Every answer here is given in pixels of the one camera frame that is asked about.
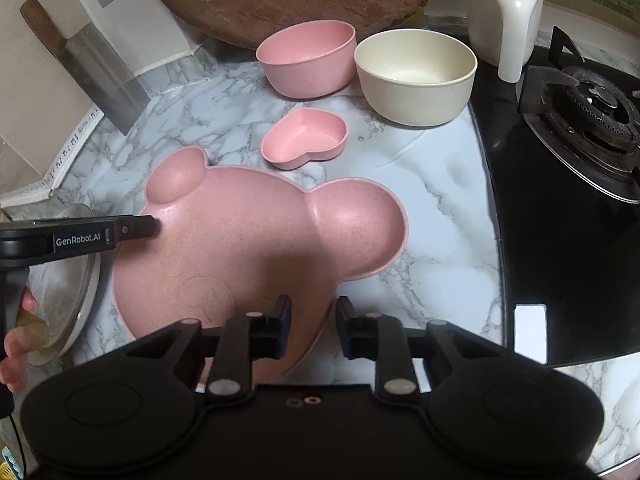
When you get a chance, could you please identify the pink bear-shaped plate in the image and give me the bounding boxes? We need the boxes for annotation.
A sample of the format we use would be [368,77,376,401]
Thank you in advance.
[111,146,411,386]

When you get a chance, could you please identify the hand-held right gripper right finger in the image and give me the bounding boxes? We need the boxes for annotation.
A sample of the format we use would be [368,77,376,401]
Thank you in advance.
[335,296,506,397]

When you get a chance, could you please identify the cream bowl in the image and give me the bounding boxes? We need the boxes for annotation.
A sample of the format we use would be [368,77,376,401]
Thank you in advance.
[354,30,478,126]

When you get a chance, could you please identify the person's left hand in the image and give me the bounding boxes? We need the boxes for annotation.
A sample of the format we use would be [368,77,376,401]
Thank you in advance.
[0,292,38,394]

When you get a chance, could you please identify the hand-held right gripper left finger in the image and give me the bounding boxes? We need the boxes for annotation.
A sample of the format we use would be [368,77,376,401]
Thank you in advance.
[124,294,293,403]

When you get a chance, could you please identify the pink heart-shaped dish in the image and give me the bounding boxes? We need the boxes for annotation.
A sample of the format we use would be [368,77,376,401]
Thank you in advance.
[260,107,349,171]

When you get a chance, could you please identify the pink bowl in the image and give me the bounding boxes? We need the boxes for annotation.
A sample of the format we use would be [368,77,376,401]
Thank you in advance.
[255,20,358,99]

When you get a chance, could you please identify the cleaver with wooden handle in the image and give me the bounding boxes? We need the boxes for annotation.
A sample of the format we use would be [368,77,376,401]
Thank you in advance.
[20,0,147,136]

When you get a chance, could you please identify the white electric kettle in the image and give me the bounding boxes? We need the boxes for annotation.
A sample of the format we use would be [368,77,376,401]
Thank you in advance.
[464,0,546,83]

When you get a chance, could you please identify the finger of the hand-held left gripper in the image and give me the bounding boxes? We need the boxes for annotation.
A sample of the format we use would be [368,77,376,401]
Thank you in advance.
[114,214,162,242]

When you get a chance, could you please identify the black glass cooktop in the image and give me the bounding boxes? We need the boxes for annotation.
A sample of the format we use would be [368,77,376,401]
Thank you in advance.
[467,45,640,368]

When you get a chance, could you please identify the gas stove burner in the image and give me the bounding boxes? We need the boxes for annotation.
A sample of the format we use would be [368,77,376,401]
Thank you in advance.
[516,27,640,203]

